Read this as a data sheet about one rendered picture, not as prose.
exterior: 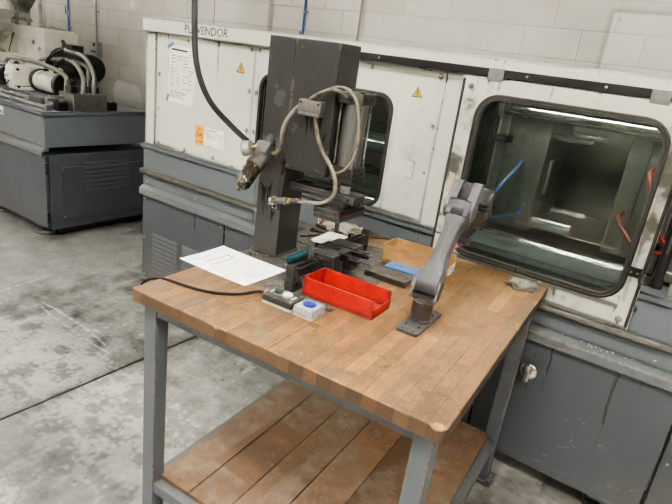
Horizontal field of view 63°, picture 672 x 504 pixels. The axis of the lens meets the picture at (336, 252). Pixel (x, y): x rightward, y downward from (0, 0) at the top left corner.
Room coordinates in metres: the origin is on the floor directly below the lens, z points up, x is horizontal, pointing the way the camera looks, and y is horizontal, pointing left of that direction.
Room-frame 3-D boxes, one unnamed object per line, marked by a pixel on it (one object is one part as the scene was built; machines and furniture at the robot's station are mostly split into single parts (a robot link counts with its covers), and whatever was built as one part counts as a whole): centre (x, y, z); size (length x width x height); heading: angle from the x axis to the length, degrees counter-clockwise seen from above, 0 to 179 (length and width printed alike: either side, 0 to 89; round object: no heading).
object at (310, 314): (1.42, 0.05, 0.90); 0.07 x 0.07 x 0.06; 61
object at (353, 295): (1.55, -0.05, 0.93); 0.25 x 0.12 x 0.06; 61
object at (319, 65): (1.87, 0.11, 1.44); 0.17 x 0.13 x 0.42; 61
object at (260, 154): (1.83, 0.31, 1.25); 0.19 x 0.07 x 0.19; 151
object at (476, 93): (1.98, -0.75, 1.21); 0.86 x 0.10 x 0.79; 58
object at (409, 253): (1.96, -0.32, 0.93); 0.25 x 0.13 x 0.08; 61
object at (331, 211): (1.83, 0.07, 1.22); 0.26 x 0.18 x 0.30; 61
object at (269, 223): (1.93, 0.23, 1.28); 0.14 x 0.12 x 0.75; 151
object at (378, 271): (1.83, -0.22, 0.91); 0.17 x 0.16 x 0.02; 151
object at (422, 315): (1.47, -0.27, 0.94); 0.20 x 0.07 x 0.08; 151
